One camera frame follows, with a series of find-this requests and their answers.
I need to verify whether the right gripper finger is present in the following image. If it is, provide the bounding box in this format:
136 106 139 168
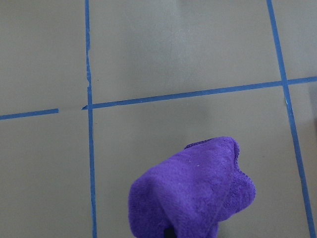
163 226 177 238

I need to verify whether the purple cloth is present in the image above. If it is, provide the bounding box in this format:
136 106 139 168
128 137 256 238

